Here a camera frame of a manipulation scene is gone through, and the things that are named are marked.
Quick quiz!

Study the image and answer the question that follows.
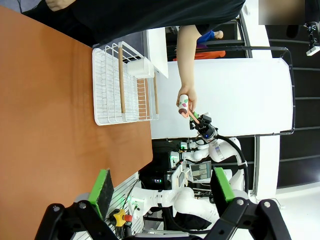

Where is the small computer monitor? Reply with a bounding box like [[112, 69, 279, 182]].
[[189, 161, 213, 182]]

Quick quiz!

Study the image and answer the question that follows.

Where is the person's bare right forearm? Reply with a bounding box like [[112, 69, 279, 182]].
[[176, 24, 201, 91]]

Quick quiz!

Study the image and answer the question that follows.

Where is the background person, blue shirt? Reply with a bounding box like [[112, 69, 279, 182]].
[[172, 29, 226, 62]]

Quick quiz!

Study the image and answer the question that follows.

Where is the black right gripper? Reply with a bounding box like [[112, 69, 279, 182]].
[[188, 112, 292, 240]]

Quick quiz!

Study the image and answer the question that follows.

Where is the black corrugated arm cable hose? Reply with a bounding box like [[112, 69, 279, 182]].
[[216, 134, 250, 199]]

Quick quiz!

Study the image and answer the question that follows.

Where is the left gripper black finger with green pad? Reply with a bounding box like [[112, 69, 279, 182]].
[[34, 168, 119, 240]]

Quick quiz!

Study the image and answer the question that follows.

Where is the yellow red emergency stop button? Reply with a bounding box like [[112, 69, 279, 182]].
[[112, 208, 133, 227]]

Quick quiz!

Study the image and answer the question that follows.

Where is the white wire dish rack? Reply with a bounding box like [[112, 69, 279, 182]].
[[91, 41, 161, 127]]

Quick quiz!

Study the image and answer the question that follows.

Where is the person's black-shirted torso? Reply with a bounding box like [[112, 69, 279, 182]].
[[22, 0, 247, 47]]

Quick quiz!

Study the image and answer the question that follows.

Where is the person's left hand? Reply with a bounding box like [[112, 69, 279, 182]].
[[45, 0, 74, 12]]

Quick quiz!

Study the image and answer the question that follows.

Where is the white plastic cutlery holder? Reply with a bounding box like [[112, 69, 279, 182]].
[[126, 58, 155, 79]]

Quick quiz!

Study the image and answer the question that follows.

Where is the white slotted mounting panel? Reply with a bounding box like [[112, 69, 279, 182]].
[[104, 171, 145, 240]]

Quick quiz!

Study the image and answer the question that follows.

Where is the white partition board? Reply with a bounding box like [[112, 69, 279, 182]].
[[149, 56, 294, 140]]

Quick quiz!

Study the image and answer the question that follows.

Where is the person's right hand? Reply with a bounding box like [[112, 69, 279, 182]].
[[176, 84, 198, 113]]

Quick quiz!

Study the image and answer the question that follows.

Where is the mounted camera on stand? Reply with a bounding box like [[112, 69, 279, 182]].
[[303, 21, 320, 57]]

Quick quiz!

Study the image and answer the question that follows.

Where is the white patterned cup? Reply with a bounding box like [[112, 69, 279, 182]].
[[176, 94, 201, 125]]

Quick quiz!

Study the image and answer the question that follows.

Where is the person's blurred head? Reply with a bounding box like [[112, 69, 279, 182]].
[[258, 0, 306, 26]]

